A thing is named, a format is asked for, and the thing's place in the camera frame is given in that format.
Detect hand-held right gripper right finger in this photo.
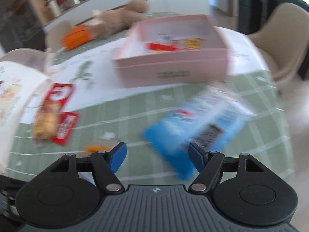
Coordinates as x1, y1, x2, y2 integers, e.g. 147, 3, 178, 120
188, 142, 265, 194

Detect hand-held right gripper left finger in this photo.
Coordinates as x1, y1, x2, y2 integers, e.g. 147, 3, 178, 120
48, 142, 127, 194

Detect small orange snack packet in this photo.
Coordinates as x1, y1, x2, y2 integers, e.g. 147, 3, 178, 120
83, 145, 114, 157

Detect blue snack packet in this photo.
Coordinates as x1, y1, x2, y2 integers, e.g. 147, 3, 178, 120
142, 83, 257, 181

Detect red packet white label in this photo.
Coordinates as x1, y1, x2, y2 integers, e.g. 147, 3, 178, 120
49, 112, 80, 146
45, 83, 74, 107

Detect clear bread packet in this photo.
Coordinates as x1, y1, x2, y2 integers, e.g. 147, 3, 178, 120
32, 99, 62, 143

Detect pink cardboard box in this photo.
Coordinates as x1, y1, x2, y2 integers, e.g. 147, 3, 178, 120
112, 14, 230, 89

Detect red orange rice cracker packet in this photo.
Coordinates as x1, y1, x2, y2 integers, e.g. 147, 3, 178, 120
146, 42, 185, 53

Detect white printed snack packet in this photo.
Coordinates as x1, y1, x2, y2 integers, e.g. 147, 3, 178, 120
156, 34, 179, 44

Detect white printed paper bag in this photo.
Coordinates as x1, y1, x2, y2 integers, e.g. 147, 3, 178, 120
0, 60, 52, 172

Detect orange tissue pouch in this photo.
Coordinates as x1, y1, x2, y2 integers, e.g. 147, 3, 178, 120
60, 24, 94, 51

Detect beige chair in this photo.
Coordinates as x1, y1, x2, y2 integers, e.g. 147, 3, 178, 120
247, 2, 309, 95
45, 20, 78, 54

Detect translucent white chair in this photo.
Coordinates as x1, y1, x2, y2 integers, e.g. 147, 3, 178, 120
0, 48, 52, 78

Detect brown plush bear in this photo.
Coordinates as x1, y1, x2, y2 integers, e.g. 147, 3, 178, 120
90, 0, 150, 39

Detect black water dispenser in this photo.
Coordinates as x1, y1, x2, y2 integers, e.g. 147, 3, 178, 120
238, 0, 268, 35

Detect white sideboard cabinet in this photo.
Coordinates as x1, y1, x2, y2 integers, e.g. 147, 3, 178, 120
43, 0, 210, 29

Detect glass door cabinet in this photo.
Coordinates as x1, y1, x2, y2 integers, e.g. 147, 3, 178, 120
0, 0, 46, 54

